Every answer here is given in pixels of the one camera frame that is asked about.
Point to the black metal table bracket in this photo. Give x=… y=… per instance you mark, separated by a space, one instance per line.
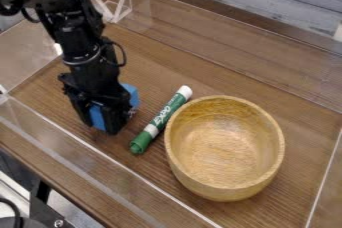
x=40 y=211

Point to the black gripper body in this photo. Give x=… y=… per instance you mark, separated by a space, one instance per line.
x=94 y=79

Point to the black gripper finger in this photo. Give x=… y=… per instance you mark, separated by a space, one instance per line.
x=115 y=116
x=80 y=105

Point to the green Expo marker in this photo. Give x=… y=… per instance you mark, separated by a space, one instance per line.
x=140 y=142

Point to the clear acrylic corner bracket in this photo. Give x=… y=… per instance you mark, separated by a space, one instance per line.
x=114 y=10

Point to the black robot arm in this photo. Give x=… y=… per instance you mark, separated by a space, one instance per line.
x=92 y=56

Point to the blue rectangular block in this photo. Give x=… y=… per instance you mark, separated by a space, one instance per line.
x=95 y=110

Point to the brown wooden bowl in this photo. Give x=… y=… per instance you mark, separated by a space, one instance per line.
x=225 y=146

